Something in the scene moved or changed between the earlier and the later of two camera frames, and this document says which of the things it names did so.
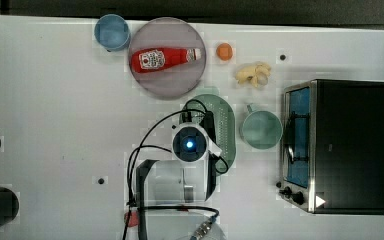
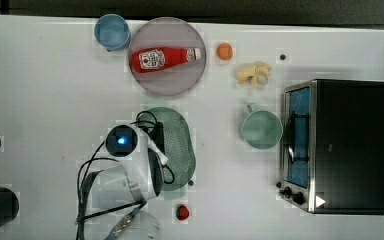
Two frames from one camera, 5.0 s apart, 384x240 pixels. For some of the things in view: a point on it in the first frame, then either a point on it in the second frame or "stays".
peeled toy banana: [256, 74] stays
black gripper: [208, 124] -> [157, 136]
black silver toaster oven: [336, 147] stays
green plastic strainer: [224, 126] -> [178, 145]
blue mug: [112, 32] stays
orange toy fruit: [224, 51] stays
